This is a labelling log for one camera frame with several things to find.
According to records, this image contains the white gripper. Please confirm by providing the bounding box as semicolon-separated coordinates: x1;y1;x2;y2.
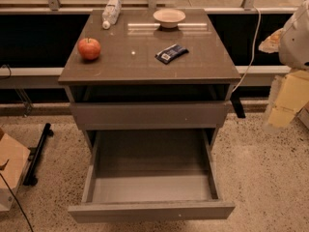
258;28;309;133

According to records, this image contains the blue rxbar blueberry wrapper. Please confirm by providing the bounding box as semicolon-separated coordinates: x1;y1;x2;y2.
155;44;188;65

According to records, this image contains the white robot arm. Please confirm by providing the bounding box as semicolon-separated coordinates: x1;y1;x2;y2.
259;0;309;132

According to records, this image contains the closed grey top drawer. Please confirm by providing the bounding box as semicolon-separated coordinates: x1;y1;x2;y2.
70;102;227;131

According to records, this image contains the grey drawer cabinet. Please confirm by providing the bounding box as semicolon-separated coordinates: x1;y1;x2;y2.
59;9;239;145

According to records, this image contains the open grey middle drawer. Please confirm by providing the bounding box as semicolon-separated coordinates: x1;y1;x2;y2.
69;129;235;223

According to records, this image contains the white ceramic bowl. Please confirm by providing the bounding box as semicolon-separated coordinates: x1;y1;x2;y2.
154;9;185;28

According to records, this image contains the clear plastic water bottle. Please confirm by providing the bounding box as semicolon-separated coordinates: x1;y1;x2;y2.
101;0;122;30

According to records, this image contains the red apple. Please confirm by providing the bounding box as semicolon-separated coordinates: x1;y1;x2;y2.
77;38;101;60

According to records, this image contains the cardboard box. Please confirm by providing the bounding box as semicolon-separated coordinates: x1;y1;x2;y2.
0;129;30;213

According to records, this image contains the white cable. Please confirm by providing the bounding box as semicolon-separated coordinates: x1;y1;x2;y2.
231;6;263;94

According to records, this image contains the black floor cable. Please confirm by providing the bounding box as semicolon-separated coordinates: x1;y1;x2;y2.
0;172;35;232

